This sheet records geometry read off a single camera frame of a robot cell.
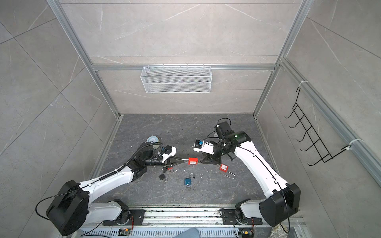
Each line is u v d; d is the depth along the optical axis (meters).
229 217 0.73
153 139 1.01
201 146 0.62
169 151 0.63
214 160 0.63
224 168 0.89
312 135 0.67
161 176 0.88
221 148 0.61
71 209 0.41
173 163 0.70
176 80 1.01
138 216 0.73
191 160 0.72
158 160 0.66
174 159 0.70
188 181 0.84
